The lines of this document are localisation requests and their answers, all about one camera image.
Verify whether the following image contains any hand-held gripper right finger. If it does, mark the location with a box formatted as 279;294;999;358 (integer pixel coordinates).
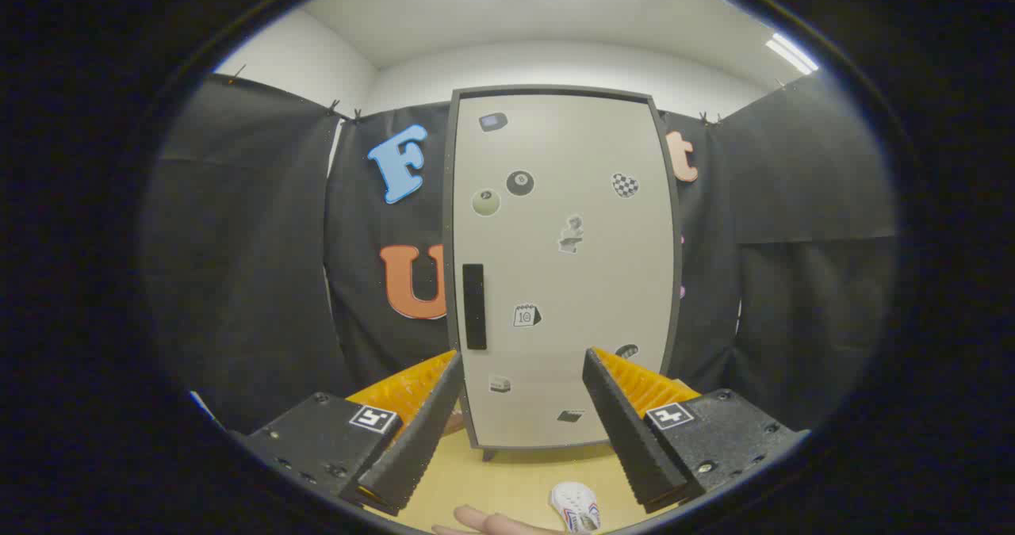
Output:
583;347;810;514

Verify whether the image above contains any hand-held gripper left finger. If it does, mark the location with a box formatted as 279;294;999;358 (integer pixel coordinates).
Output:
230;350;465;518

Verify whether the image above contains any white striped shoe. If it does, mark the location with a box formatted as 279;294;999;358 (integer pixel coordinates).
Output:
551;482;601;534

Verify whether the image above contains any white shoe cabinet door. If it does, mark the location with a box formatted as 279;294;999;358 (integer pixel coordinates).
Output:
454;93;680;449

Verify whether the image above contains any grey shoe cabinet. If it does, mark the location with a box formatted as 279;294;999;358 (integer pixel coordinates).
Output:
442;85;684;463

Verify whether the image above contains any black backdrop cloth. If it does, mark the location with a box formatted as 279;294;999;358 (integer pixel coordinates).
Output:
143;71;901;434

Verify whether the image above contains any small ceiling light panel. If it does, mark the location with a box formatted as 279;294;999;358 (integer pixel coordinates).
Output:
765;32;819;76

